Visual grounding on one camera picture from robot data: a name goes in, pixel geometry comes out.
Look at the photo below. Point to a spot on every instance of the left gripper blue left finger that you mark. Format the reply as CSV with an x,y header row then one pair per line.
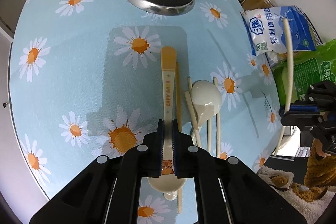
x,y
154,154

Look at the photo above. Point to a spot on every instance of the person's right hand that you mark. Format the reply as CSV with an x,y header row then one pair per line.
x,y
317,148

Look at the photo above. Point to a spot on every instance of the green sugar bag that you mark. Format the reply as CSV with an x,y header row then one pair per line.
x,y
310,67

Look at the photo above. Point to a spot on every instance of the white blue salt bag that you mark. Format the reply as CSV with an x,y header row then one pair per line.
x,y
267,33

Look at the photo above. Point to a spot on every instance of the cream plastic spoon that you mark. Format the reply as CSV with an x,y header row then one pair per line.
x,y
207,101

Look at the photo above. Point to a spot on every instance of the cream chopstick apart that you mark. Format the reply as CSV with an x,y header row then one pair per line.
x,y
288,85

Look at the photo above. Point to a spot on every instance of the daisy print blue tablecloth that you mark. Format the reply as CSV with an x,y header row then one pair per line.
x,y
85,81

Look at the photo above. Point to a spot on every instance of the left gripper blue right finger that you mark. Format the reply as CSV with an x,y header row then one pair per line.
x,y
180,144

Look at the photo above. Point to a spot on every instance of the capybara print spoon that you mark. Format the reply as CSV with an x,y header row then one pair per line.
x,y
167,182

